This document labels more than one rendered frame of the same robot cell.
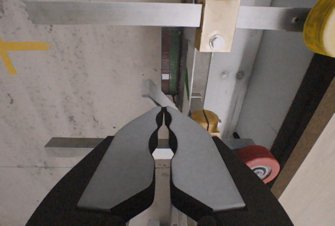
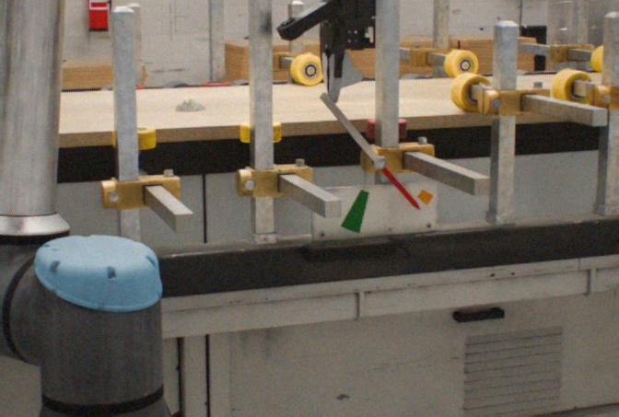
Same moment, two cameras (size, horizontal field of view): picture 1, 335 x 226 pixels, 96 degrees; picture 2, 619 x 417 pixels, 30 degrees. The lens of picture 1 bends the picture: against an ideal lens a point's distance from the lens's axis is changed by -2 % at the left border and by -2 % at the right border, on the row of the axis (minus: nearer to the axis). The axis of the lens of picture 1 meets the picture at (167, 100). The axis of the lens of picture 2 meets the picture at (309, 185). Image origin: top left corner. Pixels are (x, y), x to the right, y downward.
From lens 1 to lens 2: 2.05 m
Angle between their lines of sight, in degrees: 70
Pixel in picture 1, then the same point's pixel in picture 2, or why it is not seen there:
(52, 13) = (326, 196)
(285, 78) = not seen: hidden behind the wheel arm
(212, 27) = (290, 167)
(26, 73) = not seen: outside the picture
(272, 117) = (354, 181)
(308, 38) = (275, 136)
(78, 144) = (456, 176)
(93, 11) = (312, 190)
